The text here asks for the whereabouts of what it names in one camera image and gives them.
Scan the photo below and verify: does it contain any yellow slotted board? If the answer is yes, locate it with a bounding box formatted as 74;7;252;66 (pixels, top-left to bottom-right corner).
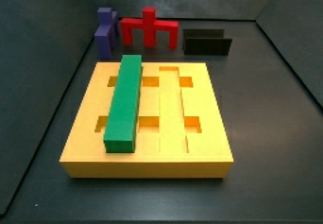
58;62;233;179

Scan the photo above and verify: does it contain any green long block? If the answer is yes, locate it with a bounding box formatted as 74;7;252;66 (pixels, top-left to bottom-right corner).
104;55;141;153

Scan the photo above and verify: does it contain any purple block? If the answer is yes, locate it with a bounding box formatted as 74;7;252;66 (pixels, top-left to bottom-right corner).
94;8;118;60

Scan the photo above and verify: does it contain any red cross-shaped block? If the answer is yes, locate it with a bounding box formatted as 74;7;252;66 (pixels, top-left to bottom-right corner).
121;7;179;49

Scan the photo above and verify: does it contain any black angle bracket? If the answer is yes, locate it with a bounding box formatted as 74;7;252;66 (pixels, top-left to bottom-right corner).
183;29;232;56

